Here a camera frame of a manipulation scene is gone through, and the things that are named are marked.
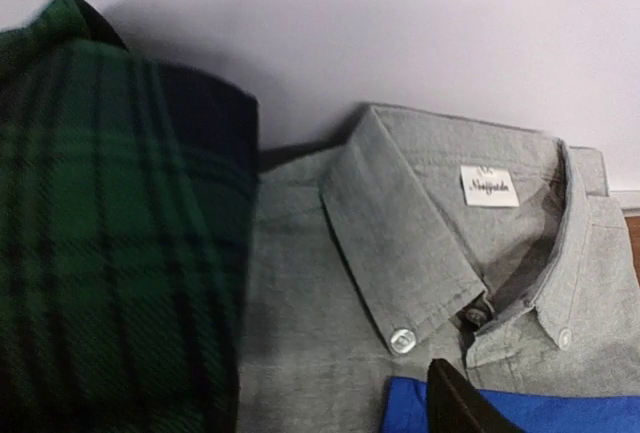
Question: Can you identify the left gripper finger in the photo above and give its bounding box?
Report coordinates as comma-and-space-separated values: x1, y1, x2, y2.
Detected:
427, 358, 523, 433

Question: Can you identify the blue t-shirt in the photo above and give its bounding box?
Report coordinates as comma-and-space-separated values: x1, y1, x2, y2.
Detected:
381, 377, 639, 432

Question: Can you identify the folded grey button shirt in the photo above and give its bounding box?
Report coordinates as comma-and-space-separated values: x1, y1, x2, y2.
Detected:
237, 105, 639, 432

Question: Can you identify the dark green plaid shirt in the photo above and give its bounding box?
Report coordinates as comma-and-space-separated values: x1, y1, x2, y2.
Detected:
1, 0, 258, 432

